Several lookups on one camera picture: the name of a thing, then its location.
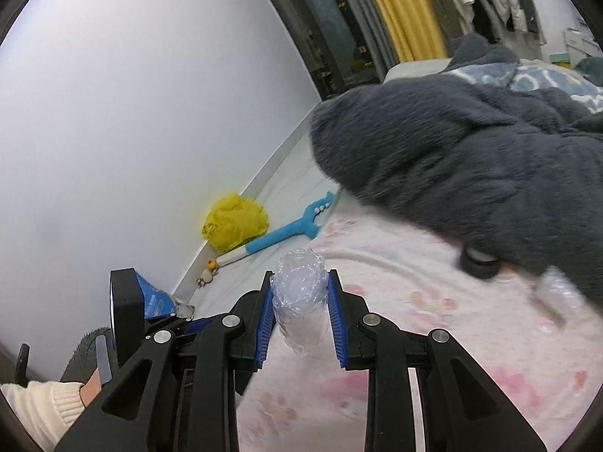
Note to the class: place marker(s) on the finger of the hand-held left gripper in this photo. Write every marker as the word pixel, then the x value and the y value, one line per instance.
pixel 191 327

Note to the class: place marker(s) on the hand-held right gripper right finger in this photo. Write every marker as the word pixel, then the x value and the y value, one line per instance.
pixel 337 325

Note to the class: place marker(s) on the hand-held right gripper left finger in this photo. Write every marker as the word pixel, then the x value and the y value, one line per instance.
pixel 264 325

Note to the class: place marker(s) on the person's left forearm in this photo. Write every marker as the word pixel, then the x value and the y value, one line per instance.
pixel 42 409

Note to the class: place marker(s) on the blue pet food bag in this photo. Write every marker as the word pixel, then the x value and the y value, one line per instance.
pixel 158 301

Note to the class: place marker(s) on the long blue white plush toy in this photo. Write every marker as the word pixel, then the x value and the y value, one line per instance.
pixel 273 240

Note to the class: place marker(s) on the pink floral bedsheet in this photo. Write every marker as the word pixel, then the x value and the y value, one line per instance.
pixel 424 301

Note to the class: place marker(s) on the yellow plastic bag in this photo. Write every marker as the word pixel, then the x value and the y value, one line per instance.
pixel 233 223

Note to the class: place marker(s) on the small black object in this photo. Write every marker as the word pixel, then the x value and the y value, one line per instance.
pixel 478 263

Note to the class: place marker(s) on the dark grey fleece blanket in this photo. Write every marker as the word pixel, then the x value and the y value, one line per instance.
pixel 447 165

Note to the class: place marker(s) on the clear plastic packaging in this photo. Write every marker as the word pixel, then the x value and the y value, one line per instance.
pixel 556 294

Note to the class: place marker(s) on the bed with grey cover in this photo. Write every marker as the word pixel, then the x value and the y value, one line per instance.
pixel 405 70

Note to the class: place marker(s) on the dark glass balcony door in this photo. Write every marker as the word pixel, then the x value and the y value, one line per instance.
pixel 325 33

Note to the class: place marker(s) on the grey curtain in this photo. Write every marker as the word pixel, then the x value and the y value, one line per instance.
pixel 372 19

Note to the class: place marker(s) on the blue white patterned blanket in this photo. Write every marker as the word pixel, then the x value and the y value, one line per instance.
pixel 541 80

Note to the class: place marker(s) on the yellow curtain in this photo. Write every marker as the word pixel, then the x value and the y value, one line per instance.
pixel 400 9

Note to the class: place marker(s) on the black hanging garment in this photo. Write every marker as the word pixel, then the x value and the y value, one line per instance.
pixel 483 9

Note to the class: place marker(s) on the white dresser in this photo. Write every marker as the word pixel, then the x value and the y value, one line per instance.
pixel 584 44

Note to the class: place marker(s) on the dark grey hanging pants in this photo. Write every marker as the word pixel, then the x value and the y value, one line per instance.
pixel 530 0

